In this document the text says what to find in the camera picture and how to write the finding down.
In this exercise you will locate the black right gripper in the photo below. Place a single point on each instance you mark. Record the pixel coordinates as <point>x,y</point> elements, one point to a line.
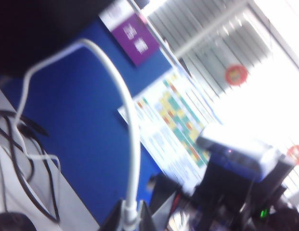
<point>199,216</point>

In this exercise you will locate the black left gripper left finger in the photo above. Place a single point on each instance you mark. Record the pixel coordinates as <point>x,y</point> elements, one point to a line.
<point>114,219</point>

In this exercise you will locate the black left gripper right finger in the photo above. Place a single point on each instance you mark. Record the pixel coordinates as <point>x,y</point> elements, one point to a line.
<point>146,219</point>

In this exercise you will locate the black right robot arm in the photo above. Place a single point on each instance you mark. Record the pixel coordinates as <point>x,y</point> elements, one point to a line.
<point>284,214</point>

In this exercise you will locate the colourful keyboard cheat sheet poster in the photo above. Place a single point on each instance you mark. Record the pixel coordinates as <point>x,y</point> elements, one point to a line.
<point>173,120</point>

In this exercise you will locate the blue fabric partition panel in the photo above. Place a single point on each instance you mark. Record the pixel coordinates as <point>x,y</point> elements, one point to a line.
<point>91,120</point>

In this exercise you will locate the black and grey mouse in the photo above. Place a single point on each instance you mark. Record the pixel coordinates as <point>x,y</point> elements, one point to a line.
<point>12,222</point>

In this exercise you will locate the red round window decoration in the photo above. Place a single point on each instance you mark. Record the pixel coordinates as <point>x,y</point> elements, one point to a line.
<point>236,75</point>
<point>296,155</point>

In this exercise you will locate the purple name sign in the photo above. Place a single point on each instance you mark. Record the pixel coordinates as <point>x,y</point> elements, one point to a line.
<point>136,39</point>

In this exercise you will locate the white window blinds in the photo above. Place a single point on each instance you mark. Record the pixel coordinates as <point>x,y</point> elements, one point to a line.
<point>211,36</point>

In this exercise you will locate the white paper logo sign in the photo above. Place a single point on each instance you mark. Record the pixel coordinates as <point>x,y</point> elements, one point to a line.
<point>115,12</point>

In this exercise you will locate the black ASUS monitor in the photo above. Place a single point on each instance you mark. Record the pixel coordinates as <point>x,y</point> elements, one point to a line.
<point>43,29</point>

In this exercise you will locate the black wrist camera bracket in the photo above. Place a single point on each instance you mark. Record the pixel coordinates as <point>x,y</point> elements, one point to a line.
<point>226,187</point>

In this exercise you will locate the silver depth camera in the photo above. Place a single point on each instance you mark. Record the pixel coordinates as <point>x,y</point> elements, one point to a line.
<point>236,154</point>

